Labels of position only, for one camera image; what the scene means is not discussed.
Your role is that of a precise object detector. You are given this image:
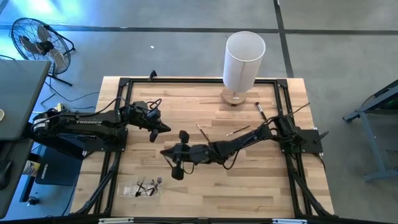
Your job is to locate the black aluminium table frame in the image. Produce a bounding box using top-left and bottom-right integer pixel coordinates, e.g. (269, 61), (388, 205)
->
(70, 77), (335, 218)

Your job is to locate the grey metal cart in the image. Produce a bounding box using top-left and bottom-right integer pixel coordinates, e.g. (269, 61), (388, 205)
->
(343, 79), (398, 183)

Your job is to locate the brown cable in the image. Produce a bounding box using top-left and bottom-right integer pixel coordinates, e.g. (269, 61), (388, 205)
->
(267, 102), (311, 121)

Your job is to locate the black floor cable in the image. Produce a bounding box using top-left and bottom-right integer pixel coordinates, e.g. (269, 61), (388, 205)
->
(40, 76), (100, 108)

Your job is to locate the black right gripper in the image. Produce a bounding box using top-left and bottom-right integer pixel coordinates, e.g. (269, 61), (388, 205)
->
(160, 129), (200, 181)

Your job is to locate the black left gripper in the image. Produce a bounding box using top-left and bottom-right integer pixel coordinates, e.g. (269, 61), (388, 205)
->
(133, 100), (172, 143)

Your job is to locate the black computer case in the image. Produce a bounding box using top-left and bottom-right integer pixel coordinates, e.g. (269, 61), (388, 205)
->
(35, 142), (85, 187)

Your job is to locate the grey desk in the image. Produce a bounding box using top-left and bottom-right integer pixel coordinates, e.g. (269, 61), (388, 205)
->
(0, 58), (52, 218)

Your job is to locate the white metal bracket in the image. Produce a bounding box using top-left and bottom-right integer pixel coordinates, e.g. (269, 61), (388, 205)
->
(272, 218), (308, 224)
(98, 217), (134, 224)

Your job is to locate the thick maroon head makeup brush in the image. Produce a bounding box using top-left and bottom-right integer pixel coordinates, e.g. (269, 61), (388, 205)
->
(254, 101), (268, 121)

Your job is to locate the clear plastic bag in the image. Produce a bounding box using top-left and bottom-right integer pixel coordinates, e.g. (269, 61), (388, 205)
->
(119, 182), (162, 198)

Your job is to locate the white shade wooden base lamp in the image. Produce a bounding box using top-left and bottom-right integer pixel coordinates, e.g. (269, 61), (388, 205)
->
(220, 30), (267, 108)

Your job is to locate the black head makeup brush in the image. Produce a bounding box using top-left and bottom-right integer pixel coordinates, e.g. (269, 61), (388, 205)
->
(135, 177), (146, 198)

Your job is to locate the black floor fan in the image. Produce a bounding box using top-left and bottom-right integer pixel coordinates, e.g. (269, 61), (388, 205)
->
(10, 17), (76, 87)

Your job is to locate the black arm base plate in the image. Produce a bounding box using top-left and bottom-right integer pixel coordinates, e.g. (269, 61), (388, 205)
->
(82, 129), (129, 153)
(281, 127), (330, 155)

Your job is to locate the grey fluffy head makeup brush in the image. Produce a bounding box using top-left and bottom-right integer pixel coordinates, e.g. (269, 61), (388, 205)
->
(149, 176), (163, 197)

